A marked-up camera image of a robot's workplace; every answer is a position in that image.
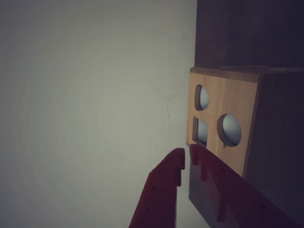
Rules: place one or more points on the wooden shape sorter box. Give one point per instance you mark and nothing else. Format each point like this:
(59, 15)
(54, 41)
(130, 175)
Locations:
(232, 99)

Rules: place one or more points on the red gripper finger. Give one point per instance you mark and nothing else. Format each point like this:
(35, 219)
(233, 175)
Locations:
(161, 190)
(237, 197)

